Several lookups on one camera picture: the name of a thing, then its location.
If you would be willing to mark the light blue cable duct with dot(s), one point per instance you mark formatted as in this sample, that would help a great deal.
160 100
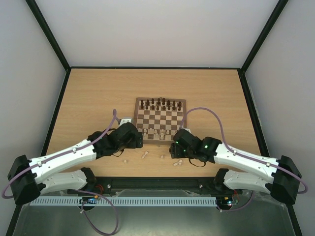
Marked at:
126 201

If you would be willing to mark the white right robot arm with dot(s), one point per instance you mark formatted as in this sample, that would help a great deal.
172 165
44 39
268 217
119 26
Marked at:
277 177

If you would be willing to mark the black aluminium frame rail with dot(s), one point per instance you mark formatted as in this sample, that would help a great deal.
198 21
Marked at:
157 183

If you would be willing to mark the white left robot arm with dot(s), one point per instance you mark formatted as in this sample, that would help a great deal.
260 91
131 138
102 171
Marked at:
30 178

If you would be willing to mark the wooden folding chess board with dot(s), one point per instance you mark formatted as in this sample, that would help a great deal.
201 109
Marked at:
157 120

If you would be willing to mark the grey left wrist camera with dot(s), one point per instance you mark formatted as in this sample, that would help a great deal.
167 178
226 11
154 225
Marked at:
125 120

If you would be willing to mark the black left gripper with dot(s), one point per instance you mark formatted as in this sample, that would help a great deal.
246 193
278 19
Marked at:
133 144

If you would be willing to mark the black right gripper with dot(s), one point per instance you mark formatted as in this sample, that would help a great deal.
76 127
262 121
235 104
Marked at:
173 151

